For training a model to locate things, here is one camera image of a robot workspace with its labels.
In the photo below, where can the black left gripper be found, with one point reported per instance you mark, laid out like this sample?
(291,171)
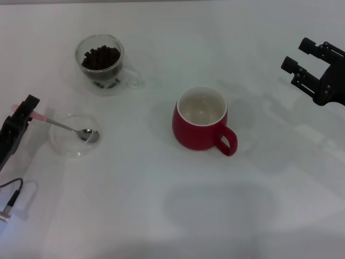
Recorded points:
(9,140)

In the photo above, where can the clear glass saucer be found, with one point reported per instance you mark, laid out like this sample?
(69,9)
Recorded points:
(67,148)

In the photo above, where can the clear double-wall glass mug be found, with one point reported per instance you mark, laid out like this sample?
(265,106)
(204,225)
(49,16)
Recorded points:
(105,90)

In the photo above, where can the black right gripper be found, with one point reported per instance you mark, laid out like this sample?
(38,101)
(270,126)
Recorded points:
(332,83)

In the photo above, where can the red ceramic mug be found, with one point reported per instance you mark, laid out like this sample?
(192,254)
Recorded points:
(191,135)

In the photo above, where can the pile of dark coffee beans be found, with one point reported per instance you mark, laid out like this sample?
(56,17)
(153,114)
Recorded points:
(101,58)

